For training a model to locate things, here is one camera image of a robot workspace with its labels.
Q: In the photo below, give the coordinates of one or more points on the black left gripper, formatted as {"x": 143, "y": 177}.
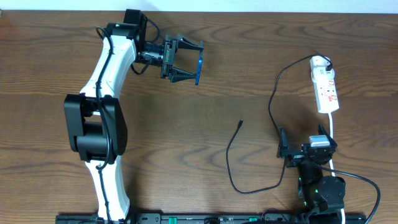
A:
{"x": 168, "y": 57}

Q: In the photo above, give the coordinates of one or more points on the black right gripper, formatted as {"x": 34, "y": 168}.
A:
{"x": 296, "y": 154}

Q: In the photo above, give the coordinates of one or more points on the blue Galaxy smartphone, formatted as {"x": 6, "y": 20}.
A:
{"x": 198, "y": 73}

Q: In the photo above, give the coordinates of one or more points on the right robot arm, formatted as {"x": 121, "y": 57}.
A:
{"x": 322, "y": 195}

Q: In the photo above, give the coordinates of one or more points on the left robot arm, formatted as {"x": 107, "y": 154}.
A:
{"x": 96, "y": 127}

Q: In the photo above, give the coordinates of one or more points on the white USB charger plug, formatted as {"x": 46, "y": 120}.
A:
{"x": 320, "y": 61}

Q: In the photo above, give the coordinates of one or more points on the white power strip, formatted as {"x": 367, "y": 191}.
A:
{"x": 325, "y": 90}

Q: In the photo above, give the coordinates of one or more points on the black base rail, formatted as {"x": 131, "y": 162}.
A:
{"x": 156, "y": 218}

